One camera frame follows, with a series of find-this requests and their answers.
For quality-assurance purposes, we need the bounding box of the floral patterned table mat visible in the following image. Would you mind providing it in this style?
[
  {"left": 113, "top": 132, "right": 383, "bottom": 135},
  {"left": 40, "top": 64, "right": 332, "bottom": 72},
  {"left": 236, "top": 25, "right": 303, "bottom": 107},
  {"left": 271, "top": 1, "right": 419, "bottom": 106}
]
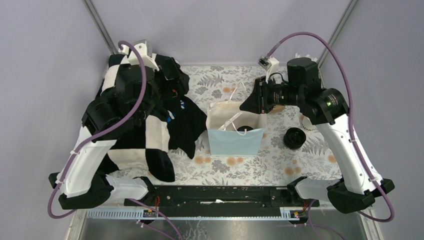
[{"left": 109, "top": 65, "right": 345, "bottom": 187}]

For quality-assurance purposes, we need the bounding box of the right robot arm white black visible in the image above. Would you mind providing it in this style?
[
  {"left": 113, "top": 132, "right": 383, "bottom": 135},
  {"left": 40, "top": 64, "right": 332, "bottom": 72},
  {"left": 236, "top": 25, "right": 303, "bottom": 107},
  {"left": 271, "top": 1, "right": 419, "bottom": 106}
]
[{"left": 240, "top": 57, "right": 395, "bottom": 214}]

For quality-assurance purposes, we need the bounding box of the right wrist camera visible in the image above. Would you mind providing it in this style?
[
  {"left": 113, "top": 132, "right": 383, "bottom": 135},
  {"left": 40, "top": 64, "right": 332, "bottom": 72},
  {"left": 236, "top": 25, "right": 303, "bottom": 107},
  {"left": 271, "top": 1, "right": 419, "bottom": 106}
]
[{"left": 258, "top": 56, "right": 280, "bottom": 83}]

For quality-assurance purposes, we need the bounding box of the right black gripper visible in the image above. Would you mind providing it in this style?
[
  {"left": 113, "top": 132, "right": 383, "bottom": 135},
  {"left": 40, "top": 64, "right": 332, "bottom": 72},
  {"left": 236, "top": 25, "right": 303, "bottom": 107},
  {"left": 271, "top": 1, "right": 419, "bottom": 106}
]
[{"left": 238, "top": 75, "right": 303, "bottom": 114}]

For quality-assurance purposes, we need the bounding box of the black plastic cup lid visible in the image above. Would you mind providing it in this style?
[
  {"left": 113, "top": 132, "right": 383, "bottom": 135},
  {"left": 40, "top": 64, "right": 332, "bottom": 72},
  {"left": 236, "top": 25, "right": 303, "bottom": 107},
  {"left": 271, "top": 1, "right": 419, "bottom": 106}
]
[{"left": 237, "top": 125, "right": 254, "bottom": 133}]

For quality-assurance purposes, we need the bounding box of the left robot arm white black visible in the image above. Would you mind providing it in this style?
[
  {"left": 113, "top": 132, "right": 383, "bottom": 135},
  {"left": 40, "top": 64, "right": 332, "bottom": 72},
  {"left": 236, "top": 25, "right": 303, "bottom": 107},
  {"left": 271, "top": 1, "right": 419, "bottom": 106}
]
[{"left": 48, "top": 54, "right": 190, "bottom": 210}]

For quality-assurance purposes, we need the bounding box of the stack of white paper cups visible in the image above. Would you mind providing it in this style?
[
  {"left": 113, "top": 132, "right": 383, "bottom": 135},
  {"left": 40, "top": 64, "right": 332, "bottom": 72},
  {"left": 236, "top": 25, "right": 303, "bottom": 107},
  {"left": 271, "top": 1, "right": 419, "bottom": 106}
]
[{"left": 299, "top": 114, "right": 316, "bottom": 132}]

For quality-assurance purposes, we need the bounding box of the black white checkered blanket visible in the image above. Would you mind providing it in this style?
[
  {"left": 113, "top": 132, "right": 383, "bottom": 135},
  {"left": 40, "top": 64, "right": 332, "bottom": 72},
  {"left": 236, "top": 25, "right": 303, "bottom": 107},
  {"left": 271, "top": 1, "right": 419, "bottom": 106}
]
[{"left": 82, "top": 54, "right": 175, "bottom": 183}]

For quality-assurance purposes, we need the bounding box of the black t-shirt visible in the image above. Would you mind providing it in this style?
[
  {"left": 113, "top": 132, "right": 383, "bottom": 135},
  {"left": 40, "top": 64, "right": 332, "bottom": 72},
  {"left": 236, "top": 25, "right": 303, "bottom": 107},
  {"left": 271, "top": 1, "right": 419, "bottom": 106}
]
[{"left": 164, "top": 95, "right": 207, "bottom": 159}]

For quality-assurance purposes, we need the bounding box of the purple cable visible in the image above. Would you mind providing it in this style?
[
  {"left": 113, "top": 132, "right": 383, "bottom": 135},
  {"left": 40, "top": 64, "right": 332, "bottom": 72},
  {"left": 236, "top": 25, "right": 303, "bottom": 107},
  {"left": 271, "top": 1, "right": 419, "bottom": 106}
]
[
  {"left": 47, "top": 40, "right": 185, "bottom": 240},
  {"left": 266, "top": 31, "right": 396, "bottom": 240}
]

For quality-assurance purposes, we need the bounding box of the light blue paper bag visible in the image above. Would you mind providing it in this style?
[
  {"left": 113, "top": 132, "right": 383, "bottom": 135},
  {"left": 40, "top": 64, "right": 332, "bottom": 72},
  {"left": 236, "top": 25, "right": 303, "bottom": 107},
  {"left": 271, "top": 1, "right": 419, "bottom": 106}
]
[{"left": 206, "top": 86, "right": 268, "bottom": 157}]

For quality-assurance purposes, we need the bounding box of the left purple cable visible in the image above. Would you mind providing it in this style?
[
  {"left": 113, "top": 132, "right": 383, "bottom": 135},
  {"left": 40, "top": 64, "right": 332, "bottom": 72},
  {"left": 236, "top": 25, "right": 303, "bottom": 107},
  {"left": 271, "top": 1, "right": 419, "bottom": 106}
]
[{"left": 47, "top": 40, "right": 185, "bottom": 240}]

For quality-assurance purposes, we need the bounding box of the white wrapped straws bundle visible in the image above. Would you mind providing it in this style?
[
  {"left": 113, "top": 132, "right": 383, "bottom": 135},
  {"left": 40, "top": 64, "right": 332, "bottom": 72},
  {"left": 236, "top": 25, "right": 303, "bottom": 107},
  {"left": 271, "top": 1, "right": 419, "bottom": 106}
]
[{"left": 295, "top": 53, "right": 318, "bottom": 62}]

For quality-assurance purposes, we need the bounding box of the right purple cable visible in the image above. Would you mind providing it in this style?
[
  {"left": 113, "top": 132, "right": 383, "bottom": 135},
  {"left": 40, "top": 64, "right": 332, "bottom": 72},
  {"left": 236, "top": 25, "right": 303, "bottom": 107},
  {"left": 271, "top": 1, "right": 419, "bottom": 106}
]
[{"left": 266, "top": 31, "right": 396, "bottom": 240}]

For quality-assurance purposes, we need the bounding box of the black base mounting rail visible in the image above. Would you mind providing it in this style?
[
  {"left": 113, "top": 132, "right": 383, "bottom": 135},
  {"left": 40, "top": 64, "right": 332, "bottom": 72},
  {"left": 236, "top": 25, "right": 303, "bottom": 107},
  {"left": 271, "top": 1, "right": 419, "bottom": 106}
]
[{"left": 140, "top": 185, "right": 320, "bottom": 218}]

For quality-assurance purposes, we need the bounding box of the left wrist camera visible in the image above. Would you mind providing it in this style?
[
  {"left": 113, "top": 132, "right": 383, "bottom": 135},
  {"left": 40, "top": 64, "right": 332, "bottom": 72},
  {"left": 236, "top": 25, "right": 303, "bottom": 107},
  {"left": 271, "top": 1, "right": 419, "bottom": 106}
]
[{"left": 118, "top": 39, "right": 160, "bottom": 71}]

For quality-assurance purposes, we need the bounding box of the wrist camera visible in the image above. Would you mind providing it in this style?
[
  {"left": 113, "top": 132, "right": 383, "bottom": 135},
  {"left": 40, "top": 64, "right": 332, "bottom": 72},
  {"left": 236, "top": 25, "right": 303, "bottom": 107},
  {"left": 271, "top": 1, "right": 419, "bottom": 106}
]
[
  {"left": 118, "top": 39, "right": 160, "bottom": 71},
  {"left": 258, "top": 56, "right": 280, "bottom": 83}
]

